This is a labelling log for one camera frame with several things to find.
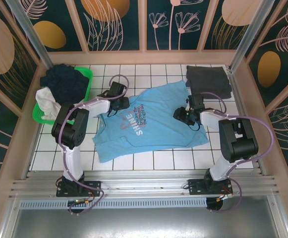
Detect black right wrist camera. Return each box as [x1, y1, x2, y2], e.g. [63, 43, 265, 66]
[186, 93, 205, 110]

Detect light blue printed t-shirt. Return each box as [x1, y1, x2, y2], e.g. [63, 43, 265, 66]
[92, 80, 209, 164]

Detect navy blue t-shirt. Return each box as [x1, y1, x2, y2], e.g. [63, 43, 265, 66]
[39, 63, 91, 105]

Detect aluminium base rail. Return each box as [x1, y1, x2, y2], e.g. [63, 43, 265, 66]
[8, 170, 281, 199]

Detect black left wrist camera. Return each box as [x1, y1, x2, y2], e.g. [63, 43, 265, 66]
[108, 81, 125, 97]

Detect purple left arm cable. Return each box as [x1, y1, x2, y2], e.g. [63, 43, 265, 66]
[58, 74, 130, 215]

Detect white t-shirt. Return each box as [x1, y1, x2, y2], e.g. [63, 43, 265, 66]
[35, 86, 62, 119]

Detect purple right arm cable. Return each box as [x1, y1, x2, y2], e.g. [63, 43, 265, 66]
[199, 91, 275, 214]

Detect aluminium frame post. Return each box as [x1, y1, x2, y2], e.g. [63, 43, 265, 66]
[6, 0, 52, 67]
[229, 0, 271, 72]

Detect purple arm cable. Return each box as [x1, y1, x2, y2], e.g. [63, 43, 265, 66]
[58, 74, 130, 215]
[199, 91, 275, 214]

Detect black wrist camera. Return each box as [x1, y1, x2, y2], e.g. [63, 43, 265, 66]
[108, 81, 125, 97]
[186, 93, 205, 110]

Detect grey folded t-shirt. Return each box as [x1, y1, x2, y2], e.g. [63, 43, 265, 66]
[185, 64, 233, 100]

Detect grey sheet metal panel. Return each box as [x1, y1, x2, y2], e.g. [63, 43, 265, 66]
[11, 207, 281, 238]

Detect perforated metal cable duct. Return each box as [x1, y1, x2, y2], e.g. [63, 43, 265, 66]
[19, 199, 209, 209]

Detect green plastic basket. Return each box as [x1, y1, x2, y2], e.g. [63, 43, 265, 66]
[32, 66, 94, 124]

